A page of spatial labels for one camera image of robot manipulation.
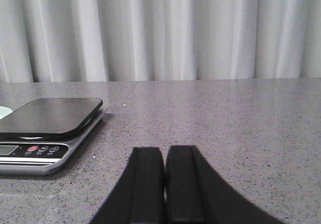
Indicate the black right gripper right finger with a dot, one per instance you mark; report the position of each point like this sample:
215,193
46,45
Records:
196,193

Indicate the light green plate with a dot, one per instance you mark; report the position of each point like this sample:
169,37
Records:
4,111

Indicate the silver digital kitchen scale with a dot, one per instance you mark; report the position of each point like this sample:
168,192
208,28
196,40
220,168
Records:
39,137

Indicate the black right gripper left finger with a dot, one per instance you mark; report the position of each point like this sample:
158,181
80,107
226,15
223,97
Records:
138,196

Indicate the white pleated curtain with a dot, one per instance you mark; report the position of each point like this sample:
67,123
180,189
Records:
114,40

